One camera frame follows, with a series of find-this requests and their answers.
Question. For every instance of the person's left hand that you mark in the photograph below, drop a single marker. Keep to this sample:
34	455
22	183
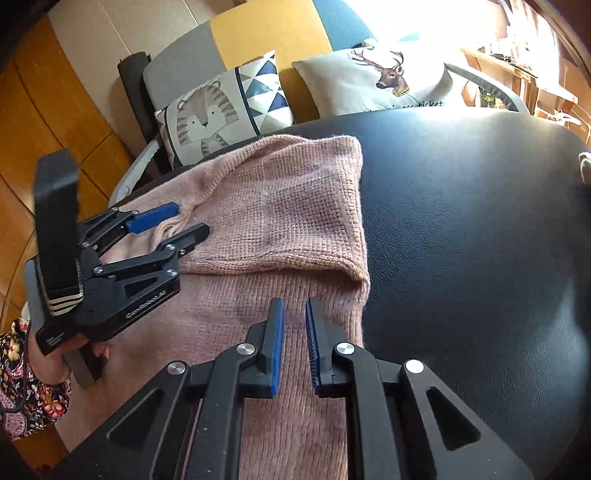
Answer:
48	367

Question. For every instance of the grey yellow blue sofa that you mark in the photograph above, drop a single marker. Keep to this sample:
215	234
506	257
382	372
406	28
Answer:
263	32

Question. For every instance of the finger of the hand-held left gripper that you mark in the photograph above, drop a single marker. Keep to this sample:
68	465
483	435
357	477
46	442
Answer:
189	237
154	217

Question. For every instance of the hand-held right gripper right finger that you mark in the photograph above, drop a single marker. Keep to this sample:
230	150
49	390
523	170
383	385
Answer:
314	350

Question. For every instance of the deer print cushion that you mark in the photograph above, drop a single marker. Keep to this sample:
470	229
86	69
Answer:
341	83

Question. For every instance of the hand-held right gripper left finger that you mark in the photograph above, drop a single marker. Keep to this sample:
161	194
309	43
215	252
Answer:
276	350

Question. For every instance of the wooden desk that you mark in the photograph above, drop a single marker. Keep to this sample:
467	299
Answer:
498	57

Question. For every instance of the tiger print cushion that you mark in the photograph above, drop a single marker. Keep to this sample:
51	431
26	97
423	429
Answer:
207	120

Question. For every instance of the pink knit sweater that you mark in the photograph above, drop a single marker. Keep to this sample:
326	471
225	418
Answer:
277	221

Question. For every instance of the black rolled mat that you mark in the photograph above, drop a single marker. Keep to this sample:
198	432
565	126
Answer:
134	101

